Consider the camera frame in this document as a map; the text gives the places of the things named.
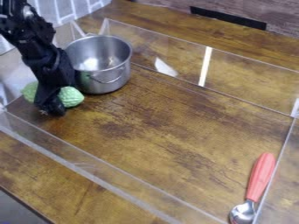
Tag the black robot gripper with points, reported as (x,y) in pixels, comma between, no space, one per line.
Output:
(54,72)

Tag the green bumpy gourd toy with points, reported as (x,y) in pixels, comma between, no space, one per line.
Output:
(70,95)

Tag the silver metal pot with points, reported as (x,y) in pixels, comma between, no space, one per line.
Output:
(100,59)

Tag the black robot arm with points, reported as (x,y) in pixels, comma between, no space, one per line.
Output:
(30,33)

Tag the clear acrylic tray barrier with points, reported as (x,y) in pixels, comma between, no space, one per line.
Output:
(161,152)

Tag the black wall slot strip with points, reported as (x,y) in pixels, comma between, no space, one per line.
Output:
(229,18)

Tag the red handled metal spoon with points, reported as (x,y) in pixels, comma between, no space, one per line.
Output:
(243,213)

